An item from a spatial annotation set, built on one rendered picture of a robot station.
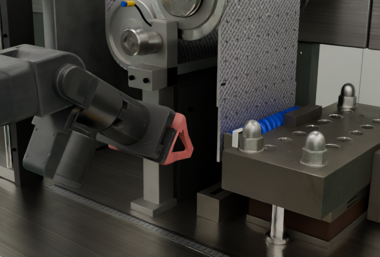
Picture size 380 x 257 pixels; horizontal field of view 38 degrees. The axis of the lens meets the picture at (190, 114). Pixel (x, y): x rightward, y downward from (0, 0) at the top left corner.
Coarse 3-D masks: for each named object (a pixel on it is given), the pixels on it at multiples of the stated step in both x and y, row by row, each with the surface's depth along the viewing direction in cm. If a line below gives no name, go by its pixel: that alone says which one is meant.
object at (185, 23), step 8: (160, 0) 86; (208, 0) 81; (160, 8) 87; (200, 8) 82; (208, 8) 81; (168, 16) 86; (192, 16) 83; (200, 16) 82; (208, 16) 82; (184, 24) 84; (192, 24) 83; (200, 24) 83
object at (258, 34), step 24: (240, 0) 84; (264, 0) 89; (288, 0) 95; (240, 24) 85; (264, 24) 91; (288, 24) 97; (240, 48) 86; (264, 48) 92; (288, 48) 98; (240, 72) 88; (264, 72) 93; (288, 72) 100; (240, 96) 89
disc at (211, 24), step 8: (152, 0) 88; (216, 0) 80; (224, 0) 80; (216, 8) 81; (224, 8) 80; (160, 16) 88; (184, 16) 85; (216, 16) 81; (208, 24) 82; (216, 24) 81; (184, 32) 85; (192, 32) 84; (200, 32) 83; (208, 32) 83
